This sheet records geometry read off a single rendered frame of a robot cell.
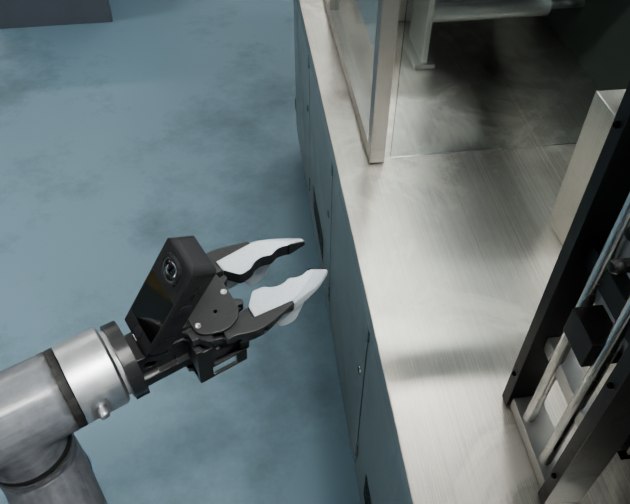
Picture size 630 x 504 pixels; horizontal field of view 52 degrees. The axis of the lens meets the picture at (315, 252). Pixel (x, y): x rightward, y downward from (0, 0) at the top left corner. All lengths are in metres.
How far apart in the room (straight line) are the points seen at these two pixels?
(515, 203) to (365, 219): 0.28
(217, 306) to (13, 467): 0.21
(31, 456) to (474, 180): 0.94
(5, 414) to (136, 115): 2.59
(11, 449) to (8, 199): 2.27
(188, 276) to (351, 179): 0.76
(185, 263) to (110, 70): 2.96
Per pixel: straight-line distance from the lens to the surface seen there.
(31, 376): 0.58
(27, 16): 3.96
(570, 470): 0.83
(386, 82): 1.18
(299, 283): 0.61
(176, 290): 0.54
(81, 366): 0.58
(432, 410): 0.94
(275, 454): 1.90
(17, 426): 0.58
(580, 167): 1.12
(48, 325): 2.30
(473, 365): 0.99
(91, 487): 0.65
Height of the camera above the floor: 1.71
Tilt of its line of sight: 47 degrees down
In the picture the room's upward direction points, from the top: straight up
